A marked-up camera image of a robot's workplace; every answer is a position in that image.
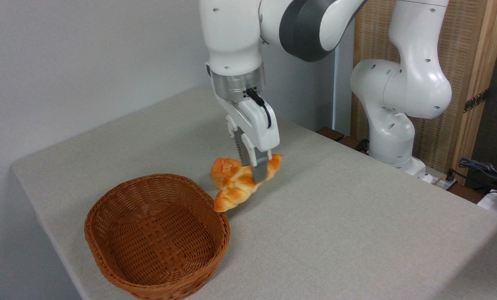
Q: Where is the brown wicker basket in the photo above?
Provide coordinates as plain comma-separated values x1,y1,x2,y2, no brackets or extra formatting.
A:
84,173,231,300

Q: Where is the long braided bread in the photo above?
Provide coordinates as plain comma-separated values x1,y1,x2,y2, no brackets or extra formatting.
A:
213,154,283,213

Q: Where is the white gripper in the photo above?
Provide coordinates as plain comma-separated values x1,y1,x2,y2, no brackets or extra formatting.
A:
214,94,281,184

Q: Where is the round bread roll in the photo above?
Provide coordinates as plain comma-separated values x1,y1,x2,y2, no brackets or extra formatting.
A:
210,157,243,190

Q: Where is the black metal hinge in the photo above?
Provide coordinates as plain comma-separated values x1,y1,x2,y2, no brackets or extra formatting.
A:
464,89,490,113

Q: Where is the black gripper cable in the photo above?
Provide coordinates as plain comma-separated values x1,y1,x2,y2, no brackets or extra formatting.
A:
245,88,272,129

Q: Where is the bundle of dark cables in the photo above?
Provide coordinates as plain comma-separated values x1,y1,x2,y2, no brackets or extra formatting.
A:
458,157,497,194

